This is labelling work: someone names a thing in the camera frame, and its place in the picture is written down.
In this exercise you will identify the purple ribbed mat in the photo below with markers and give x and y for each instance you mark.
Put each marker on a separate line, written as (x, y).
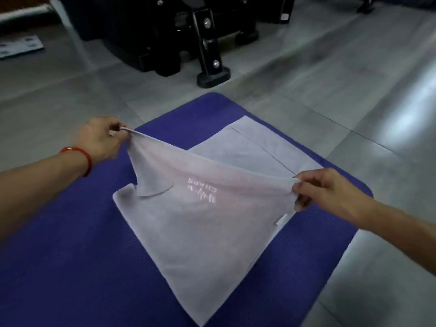
(85, 269)

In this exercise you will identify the light grey printed towel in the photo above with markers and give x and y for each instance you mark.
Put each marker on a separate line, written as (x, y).
(204, 241)

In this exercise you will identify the black weight stack machine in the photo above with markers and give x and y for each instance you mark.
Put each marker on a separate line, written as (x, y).
(153, 30)

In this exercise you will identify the person's right forearm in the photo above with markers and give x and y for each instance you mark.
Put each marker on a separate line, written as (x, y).
(405, 228)

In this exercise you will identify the person's left forearm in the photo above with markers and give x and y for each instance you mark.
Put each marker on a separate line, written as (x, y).
(34, 190)

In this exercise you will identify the person's right hand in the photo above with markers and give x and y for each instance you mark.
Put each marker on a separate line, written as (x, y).
(333, 194)

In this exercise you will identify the person's left hand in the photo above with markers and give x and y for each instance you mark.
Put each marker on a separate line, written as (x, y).
(98, 143)

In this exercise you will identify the white bathroom scale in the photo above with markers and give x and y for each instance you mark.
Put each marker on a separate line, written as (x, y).
(20, 47)

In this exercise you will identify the white wall pipe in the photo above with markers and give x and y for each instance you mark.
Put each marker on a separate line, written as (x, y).
(24, 13)

